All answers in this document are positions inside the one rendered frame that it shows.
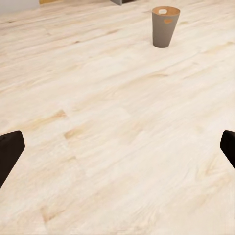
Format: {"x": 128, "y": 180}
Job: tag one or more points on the trash can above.
{"x": 163, "y": 25}

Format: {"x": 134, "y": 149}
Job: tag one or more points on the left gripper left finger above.
{"x": 11, "y": 147}

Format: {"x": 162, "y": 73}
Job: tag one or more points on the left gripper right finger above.
{"x": 227, "y": 145}

